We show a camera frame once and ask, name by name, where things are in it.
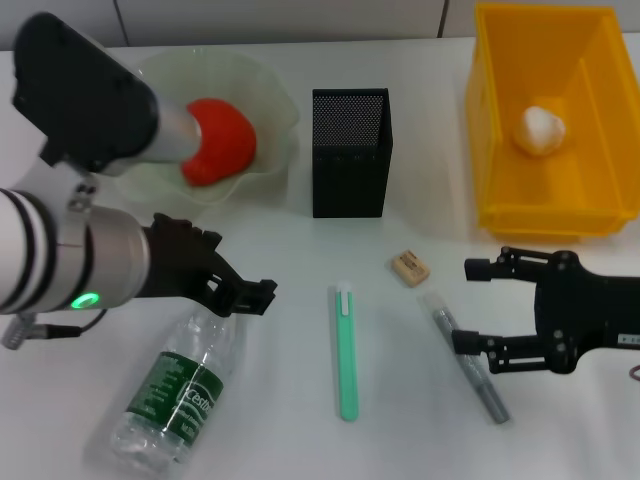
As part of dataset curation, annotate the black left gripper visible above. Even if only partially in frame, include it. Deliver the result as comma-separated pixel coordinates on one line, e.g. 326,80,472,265
142,213,279,317

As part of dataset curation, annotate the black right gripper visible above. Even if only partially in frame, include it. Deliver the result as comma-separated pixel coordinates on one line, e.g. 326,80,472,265
451,244,640,376

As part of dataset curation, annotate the grey pen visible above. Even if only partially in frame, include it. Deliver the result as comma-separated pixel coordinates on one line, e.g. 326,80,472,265
422,291,511,426

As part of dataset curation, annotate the green pen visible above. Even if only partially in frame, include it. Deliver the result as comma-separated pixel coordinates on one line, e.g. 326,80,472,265
327,280,360,422

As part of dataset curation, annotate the clear green-label water bottle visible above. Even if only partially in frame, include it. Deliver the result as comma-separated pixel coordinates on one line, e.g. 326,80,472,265
108,299,249,476

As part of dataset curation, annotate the red-orange toy orange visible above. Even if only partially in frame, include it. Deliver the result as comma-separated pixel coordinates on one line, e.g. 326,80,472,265
179,98,258,189

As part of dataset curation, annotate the tan eraser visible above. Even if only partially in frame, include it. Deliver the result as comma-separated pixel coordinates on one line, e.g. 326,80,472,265
388,251,432,290

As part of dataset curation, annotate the black mesh pen holder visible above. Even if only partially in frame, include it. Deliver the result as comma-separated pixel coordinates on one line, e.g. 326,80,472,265
311,87,395,220

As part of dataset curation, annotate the white paper ball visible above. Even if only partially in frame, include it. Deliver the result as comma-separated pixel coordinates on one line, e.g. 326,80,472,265
510,104,567,157

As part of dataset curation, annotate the translucent wavy fruit plate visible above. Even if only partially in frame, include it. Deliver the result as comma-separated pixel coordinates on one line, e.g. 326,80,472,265
112,49,301,206

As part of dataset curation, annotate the yellow plastic bin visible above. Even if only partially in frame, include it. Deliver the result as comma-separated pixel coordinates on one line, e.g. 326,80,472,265
464,2,640,244

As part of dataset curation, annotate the left gripper cable with plug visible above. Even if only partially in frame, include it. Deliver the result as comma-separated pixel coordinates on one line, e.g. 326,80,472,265
0,307,109,351

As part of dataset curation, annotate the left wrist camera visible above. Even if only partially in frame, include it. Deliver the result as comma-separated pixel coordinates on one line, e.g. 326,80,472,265
10,12,204,216

